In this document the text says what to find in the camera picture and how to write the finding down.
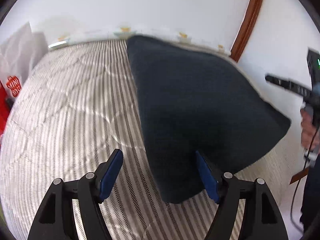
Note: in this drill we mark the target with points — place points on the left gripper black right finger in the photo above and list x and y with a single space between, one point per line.
261 219

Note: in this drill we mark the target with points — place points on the black long-sleeve sweatshirt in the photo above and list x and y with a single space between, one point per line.
193 102

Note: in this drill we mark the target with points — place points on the person's right hand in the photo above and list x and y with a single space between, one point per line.
308 131

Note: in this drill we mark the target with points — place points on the striped beige quilt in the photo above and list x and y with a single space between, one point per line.
77 106

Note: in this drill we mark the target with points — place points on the red paper shopping bag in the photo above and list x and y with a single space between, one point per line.
6 104

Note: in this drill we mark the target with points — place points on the white Miniso plastic bag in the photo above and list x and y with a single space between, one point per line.
20 53

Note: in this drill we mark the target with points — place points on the white patterned bed sheet edge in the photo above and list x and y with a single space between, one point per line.
122 33

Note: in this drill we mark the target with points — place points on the brown wooden door frame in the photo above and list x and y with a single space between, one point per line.
246 28

